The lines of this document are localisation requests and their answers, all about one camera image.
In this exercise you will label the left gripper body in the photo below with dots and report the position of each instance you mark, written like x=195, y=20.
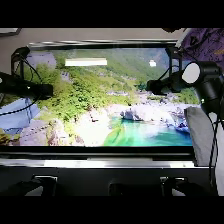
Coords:
x=43, y=90

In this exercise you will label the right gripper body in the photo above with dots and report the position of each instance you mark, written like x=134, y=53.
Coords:
x=160, y=86

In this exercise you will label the light blue garment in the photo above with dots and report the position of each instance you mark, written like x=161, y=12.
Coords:
x=16, y=120

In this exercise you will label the grey long-sleeved shirt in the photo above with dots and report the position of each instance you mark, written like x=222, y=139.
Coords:
x=198, y=133

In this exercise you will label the silver frame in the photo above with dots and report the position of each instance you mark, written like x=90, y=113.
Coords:
x=100, y=163

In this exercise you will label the purple garment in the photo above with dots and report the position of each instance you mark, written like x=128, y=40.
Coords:
x=206, y=43

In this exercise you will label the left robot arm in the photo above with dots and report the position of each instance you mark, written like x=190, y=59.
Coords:
x=16, y=87

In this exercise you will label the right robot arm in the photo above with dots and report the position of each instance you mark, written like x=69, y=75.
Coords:
x=208, y=80

